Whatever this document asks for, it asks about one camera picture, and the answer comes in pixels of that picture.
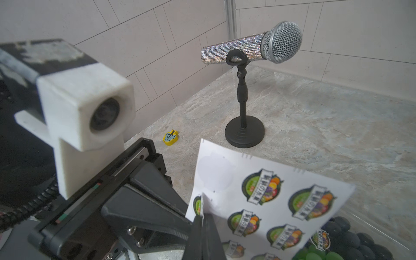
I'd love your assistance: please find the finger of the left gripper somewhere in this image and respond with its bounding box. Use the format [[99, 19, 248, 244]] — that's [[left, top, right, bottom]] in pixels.
[[101, 161, 192, 254]]

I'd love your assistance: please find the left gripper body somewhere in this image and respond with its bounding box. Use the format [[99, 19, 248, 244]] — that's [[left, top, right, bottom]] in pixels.
[[28, 138, 166, 260]]

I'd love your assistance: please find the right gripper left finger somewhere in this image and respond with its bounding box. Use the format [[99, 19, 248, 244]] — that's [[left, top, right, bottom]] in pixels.
[[182, 216, 203, 260]]

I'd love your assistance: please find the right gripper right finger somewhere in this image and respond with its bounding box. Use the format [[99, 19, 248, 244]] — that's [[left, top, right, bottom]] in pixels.
[[201, 213, 226, 260]]

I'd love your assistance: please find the fruit sticker sheet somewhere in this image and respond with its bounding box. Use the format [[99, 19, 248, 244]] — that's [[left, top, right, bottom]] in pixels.
[[186, 140, 355, 260]]

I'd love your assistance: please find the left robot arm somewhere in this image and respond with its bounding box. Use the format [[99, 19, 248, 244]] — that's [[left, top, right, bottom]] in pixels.
[[1, 77, 192, 260]]

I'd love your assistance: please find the yellow toy piece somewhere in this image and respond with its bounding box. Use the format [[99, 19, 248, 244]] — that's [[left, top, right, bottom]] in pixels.
[[163, 130, 179, 146]]

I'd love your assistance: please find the black microphone stand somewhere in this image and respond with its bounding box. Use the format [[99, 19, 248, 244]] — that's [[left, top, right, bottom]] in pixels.
[[225, 49, 265, 148]]

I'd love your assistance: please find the clear grape box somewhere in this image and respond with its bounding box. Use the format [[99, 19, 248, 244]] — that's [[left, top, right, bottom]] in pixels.
[[294, 206, 416, 260]]

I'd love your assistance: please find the glitter microphone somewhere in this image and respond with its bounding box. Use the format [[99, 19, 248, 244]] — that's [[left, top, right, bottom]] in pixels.
[[201, 21, 302, 66]]

